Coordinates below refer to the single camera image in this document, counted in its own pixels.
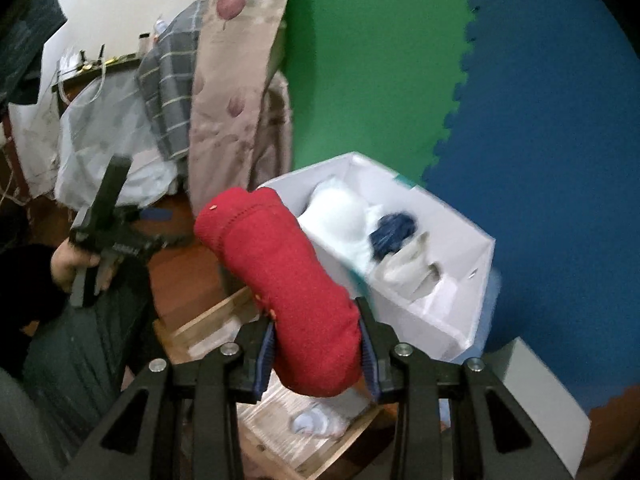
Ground red underwear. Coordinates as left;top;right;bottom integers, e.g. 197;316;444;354
194;188;361;398

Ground dark blue lace underwear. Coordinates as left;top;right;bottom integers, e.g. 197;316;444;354
369;212;416;261

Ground pale blue white underwear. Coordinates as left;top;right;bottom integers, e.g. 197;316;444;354
297;177;385;274

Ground grey beige underwear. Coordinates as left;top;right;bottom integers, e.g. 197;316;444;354
373;232;442;301

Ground light blue rolled underwear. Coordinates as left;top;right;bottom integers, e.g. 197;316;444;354
290;404;350;439

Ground wooden drawer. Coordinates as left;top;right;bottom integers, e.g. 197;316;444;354
154;287;382;479

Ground person left hand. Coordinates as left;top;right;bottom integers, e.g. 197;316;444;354
50;238;102;292

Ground white XINCCI cardboard box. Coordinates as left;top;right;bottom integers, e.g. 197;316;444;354
267;153;500;363

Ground blue checked cloth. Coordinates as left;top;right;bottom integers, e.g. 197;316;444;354
475;268;502;352

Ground white patterned cloth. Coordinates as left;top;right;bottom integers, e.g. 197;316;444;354
54;70;178;210

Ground beige floral curtain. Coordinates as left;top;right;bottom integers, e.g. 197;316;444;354
188;0;293;212

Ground grey plaid cloth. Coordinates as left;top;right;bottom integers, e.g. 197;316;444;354
138;0;206;160

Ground blue foam mat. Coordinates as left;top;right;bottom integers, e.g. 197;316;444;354
424;0;639;410

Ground brown foam mat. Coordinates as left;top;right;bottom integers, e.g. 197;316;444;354
582;385;640;466

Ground green foam mat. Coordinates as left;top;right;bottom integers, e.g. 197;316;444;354
284;0;471;182

